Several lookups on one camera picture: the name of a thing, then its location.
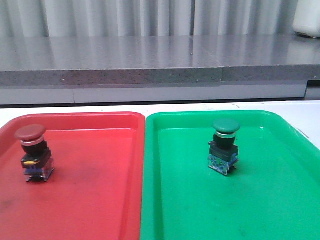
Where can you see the green mushroom push button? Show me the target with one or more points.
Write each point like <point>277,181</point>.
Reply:
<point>223,153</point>

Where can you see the red mushroom push button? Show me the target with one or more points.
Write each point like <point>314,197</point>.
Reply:
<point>37,163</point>

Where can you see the grey stone platform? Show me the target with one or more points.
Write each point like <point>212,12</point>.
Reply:
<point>157,60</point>

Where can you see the red plastic tray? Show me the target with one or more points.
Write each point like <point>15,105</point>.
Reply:
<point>95,190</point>

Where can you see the green plastic tray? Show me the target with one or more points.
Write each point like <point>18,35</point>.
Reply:
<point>273,194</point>

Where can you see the white container in background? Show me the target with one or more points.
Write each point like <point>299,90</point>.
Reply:
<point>307,18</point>

